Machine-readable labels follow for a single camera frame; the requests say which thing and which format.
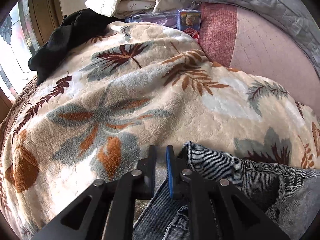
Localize grey-blue denim pants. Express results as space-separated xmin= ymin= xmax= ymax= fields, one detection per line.
xmin=132 ymin=141 xmax=319 ymax=239

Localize cream leaf-pattern fleece blanket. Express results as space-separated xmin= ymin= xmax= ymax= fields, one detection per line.
xmin=1 ymin=22 xmax=319 ymax=239

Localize brown knitted blanket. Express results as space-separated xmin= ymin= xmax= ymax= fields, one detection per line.
xmin=0 ymin=76 xmax=38 ymax=140

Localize pink bed sheet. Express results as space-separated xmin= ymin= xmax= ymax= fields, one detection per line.
xmin=199 ymin=3 xmax=319 ymax=114

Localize black garment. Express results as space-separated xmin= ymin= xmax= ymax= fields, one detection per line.
xmin=28 ymin=9 xmax=119 ymax=85

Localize blue card box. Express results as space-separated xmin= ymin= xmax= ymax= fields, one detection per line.
xmin=177 ymin=9 xmax=201 ymax=40

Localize window with frame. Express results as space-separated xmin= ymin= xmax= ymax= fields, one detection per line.
xmin=1 ymin=0 xmax=62 ymax=102

